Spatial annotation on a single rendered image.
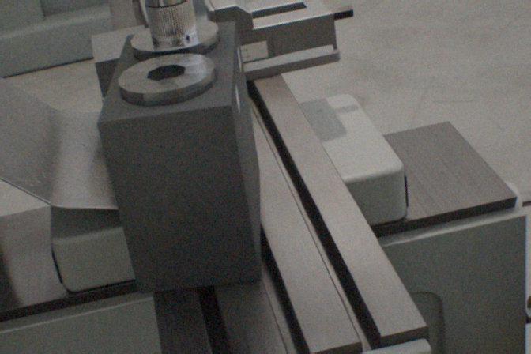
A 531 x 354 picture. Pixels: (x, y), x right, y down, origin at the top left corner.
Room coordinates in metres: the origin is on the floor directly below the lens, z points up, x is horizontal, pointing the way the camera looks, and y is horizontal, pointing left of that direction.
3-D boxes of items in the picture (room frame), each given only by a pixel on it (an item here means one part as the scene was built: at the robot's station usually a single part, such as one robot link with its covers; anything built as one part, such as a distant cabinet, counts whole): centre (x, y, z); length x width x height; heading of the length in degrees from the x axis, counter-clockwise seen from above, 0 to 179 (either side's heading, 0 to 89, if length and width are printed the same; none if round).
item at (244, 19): (1.29, 0.02, 1.01); 0.12 x 0.06 x 0.04; 8
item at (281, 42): (1.29, 0.04, 0.97); 0.35 x 0.15 x 0.11; 98
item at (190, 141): (0.84, 0.07, 1.02); 0.22 x 0.12 x 0.20; 176
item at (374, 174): (1.21, 0.06, 0.78); 0.50 x 0.35 x 0.12; 97
